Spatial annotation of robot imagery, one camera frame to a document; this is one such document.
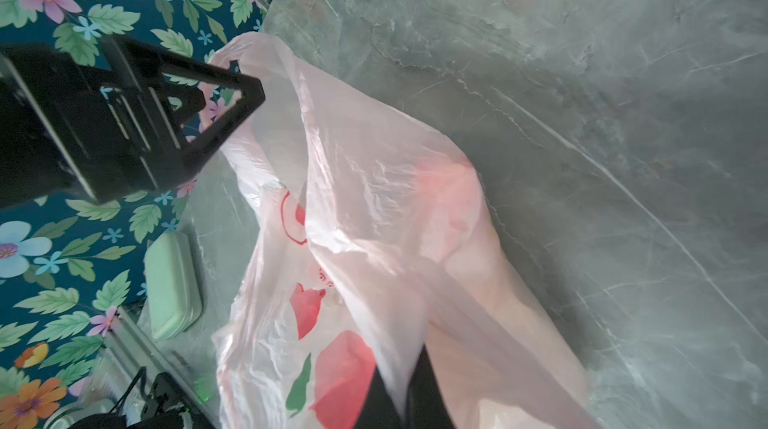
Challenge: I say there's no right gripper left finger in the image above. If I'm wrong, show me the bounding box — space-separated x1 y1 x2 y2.
354 369 402 429

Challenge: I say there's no pink plastic bag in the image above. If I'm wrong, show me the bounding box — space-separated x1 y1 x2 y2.
211 32 596 428

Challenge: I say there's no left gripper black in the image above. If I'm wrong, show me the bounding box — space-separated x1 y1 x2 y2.
1 35 266 208

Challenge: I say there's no green rectangular container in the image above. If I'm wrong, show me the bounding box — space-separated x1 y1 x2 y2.
144 231 203 340

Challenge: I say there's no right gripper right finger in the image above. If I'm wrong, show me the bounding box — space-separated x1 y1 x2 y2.
404 347 455 429

